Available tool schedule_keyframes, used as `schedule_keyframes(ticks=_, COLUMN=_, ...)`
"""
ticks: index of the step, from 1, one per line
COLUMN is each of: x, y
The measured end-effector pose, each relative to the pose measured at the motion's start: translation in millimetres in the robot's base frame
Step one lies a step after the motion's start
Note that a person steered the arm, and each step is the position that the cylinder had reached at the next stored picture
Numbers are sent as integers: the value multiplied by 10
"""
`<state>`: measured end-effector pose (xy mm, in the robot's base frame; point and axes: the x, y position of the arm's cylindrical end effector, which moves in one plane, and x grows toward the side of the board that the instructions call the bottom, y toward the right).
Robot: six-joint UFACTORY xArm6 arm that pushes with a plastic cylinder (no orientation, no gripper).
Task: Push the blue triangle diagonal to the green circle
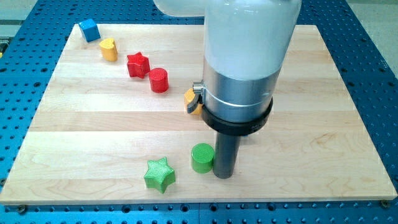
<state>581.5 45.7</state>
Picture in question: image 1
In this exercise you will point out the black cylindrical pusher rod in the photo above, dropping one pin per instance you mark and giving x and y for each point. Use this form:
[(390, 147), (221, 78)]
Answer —
[(226, 151)]

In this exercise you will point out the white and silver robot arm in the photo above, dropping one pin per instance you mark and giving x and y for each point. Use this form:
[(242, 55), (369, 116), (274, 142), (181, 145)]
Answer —
[(245, 42)]

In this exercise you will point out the yellow block behind arm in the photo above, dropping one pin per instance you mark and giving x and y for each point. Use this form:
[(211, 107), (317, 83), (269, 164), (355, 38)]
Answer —
[(188, 98)]

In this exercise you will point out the green cylinder block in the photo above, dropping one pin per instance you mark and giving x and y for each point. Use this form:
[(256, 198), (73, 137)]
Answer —
[(202, 156)]

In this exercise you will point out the green star block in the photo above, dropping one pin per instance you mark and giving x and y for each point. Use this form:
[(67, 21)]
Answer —
[(159, 175)]

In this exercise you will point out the red cylinder block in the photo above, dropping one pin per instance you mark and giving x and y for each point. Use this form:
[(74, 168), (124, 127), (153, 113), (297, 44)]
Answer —
[(159, 82)]

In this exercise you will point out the wooden board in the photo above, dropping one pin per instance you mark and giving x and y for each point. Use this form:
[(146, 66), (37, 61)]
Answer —
[(96, 128)]

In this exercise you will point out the red star block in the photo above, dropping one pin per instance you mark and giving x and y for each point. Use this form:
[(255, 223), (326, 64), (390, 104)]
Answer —
[(138, 65)]

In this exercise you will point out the yellow heart block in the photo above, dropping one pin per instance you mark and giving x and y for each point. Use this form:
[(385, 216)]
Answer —
[(108, 49)]

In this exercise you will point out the blue cube block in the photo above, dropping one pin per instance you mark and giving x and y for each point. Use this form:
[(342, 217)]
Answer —
[(90, 30)]

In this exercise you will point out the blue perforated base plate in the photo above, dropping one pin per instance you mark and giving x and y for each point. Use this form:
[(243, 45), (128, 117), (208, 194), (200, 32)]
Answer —
[(371, 80)]

